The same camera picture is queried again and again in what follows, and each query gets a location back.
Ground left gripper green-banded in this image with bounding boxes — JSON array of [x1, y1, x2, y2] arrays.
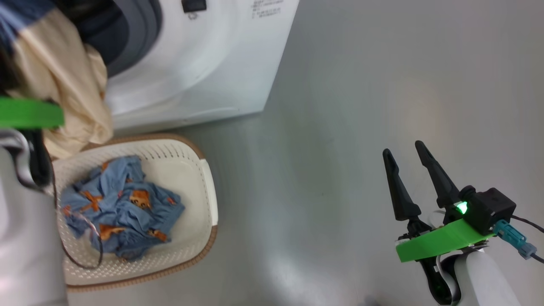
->
[[0, 97, 65, 129]]

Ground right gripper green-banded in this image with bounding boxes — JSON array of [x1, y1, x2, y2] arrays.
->
[[382, 140, 496, 263]]

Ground cream yellow garment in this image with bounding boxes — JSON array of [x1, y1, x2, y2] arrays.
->
[[6, 8, 114, 160]]

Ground dark blue striped garment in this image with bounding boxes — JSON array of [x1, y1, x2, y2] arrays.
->
[[0, 0, 58, 49]]

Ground blue garment with orange prints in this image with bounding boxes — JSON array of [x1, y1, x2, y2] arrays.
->
[[59, 155, 186, 262]]

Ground cream perforated laundry basket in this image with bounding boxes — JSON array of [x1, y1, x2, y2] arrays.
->
[[45, 133, 219, 293]]

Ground white front-load washing machine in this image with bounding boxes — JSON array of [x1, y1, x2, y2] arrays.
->
[[55, 0, 300, 130]]

